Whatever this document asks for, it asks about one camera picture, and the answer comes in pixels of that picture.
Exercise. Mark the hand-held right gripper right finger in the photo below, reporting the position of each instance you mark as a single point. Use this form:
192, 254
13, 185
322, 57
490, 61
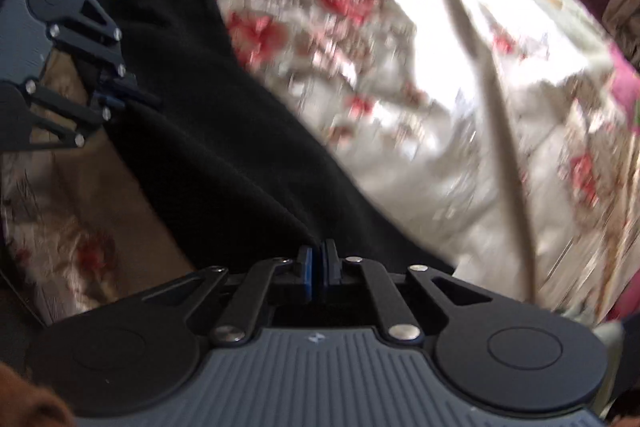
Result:
323, 274

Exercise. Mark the beige cloth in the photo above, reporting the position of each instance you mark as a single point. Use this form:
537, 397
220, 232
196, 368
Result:
625, 17

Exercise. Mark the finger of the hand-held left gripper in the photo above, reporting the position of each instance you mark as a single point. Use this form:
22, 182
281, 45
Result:
95, 54
65, 99

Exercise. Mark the black pants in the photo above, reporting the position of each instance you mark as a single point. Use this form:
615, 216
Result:
225, 157

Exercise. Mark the brown fuzzy cloth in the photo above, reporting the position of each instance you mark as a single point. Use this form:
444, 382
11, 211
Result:
25, 399

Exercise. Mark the floral beige blanket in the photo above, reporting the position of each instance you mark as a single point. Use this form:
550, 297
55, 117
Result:
400, 157

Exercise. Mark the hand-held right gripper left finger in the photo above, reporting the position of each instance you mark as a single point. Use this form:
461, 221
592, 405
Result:
308, 274

